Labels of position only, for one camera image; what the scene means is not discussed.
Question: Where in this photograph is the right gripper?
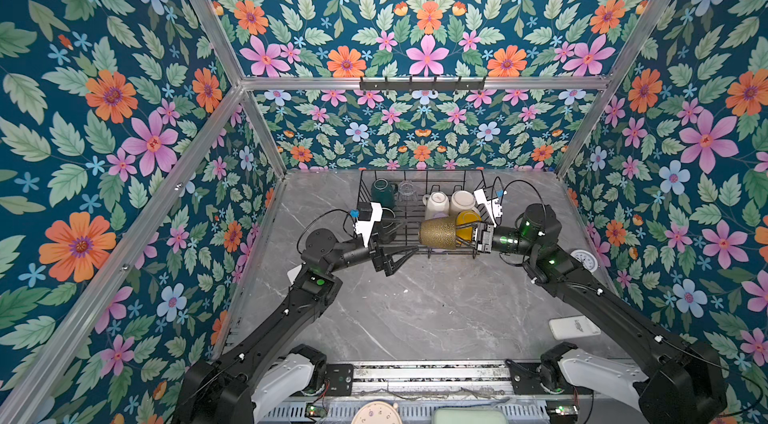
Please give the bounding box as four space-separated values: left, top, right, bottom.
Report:
447 221 540 262

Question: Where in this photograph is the yellow plastic mug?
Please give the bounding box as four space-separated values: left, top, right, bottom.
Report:
455 210 482 242

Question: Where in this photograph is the black mug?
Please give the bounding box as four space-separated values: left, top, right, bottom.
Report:
375 208 400 244

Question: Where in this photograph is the olive tinted glass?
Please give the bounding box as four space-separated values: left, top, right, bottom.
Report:
419 216 459 250

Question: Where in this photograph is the white mug red interior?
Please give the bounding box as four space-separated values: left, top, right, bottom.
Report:
450 190 478 215

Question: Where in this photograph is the cream white octagonal mug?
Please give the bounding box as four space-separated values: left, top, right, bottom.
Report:
422 191 450 220

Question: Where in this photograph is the green mug white interior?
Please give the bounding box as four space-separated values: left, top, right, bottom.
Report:
370 178 398 209

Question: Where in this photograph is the clear glass cup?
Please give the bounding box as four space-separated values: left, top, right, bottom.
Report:
397 180 417 206

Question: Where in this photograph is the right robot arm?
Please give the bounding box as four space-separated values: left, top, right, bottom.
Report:
456 203 727 423

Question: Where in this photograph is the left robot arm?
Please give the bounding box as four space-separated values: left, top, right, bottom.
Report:
170 229 418 423

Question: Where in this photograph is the white box left side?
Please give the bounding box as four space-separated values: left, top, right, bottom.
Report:
287 265 303 285

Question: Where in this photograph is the white box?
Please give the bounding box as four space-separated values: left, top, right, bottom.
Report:
287 265 303 285
548 315 602 341

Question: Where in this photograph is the small white alarm clock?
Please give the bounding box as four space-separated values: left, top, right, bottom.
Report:
571 249 600 273

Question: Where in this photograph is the white box right side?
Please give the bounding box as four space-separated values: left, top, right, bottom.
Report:
548 315 602 341

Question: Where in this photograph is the round beige plate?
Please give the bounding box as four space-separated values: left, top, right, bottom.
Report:
351 401 403 424

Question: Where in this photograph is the green sponge block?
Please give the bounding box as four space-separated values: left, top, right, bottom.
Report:
431 407 508 424

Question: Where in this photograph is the black wire dish rack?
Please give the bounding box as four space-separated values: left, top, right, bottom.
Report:
357 170 499 256

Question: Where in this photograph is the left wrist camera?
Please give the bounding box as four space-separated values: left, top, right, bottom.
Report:
350 202 383 247

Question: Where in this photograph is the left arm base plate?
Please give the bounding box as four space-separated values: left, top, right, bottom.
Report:
300 364 355 399

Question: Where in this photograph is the aluminium front rail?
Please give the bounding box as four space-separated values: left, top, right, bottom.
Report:
191 360 673 399

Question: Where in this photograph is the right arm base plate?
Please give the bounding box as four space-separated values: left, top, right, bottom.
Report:
504 359 593 396

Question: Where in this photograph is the black hook rail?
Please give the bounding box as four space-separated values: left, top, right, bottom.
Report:
358 76 486 92

